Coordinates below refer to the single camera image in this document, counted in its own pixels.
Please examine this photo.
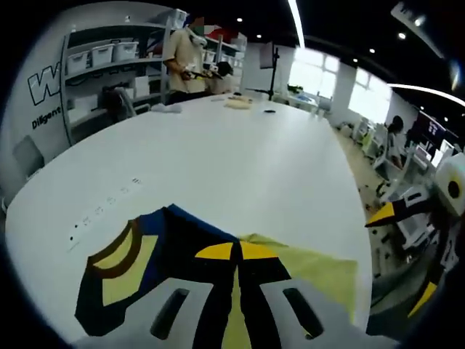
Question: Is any yellow garment with dark sleeves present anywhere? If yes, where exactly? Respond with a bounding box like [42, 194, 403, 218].
[74, 203, 359, 349]

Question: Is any grey cabinet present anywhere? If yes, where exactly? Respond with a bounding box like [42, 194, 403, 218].
[12, 135, 44, 179]

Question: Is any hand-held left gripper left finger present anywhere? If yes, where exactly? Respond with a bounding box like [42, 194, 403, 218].
[70, 242, 236, 349]

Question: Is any table socket strip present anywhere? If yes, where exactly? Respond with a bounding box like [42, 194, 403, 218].
[67, 176, 145, 252]

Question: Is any grey metal shelving unit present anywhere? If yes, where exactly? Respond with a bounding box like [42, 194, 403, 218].
[61, 21, 175, 143]

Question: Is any black office chair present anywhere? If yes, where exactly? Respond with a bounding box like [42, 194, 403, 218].
[101, 87, 136, 123]

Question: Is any white storage bin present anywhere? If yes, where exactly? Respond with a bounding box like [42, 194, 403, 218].
[90, 45, 116, 68]
[67, 50, 91, 73]
[114, 40, 140, 62]

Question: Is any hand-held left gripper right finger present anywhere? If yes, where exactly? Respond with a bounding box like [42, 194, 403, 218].
[235, 241, 399, 349]

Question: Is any black tripod stand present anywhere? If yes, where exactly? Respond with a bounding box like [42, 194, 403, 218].
[246, 41, 283, 101]

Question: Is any white cloth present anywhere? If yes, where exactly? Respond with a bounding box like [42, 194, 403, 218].
[150, 103, 182, 114]

